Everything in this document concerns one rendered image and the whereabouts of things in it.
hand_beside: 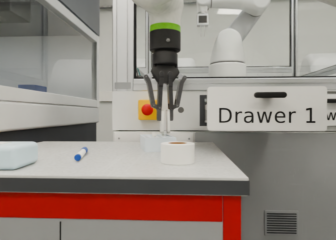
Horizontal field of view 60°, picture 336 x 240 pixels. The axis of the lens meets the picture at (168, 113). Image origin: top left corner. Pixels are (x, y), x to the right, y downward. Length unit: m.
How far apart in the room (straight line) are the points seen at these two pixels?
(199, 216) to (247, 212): 0.65
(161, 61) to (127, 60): 0.29
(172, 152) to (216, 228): 0.16
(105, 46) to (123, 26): 3.52
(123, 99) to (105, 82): 3.47
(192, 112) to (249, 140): 0.23
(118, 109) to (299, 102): 0.63
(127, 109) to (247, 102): 0.50
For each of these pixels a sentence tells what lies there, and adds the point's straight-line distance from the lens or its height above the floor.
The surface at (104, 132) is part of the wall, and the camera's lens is 4.55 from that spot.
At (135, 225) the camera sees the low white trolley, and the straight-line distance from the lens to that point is 0.52.
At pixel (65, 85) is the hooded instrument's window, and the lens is 1.61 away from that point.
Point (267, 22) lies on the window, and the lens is 1.17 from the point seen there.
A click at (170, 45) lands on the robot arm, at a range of 0.84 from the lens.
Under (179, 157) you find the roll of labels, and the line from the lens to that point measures 0.58.
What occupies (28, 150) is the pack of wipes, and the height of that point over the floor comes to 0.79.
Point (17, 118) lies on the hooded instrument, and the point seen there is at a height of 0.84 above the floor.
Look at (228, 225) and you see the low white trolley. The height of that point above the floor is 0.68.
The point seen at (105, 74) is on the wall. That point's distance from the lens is 4.57.
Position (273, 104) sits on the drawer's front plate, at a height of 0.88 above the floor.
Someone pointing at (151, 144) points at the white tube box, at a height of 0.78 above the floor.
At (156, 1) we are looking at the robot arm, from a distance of 0.77.
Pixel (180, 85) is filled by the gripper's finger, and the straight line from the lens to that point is 0.87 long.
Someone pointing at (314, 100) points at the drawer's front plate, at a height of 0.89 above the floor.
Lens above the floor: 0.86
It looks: level
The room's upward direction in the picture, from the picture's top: straight up
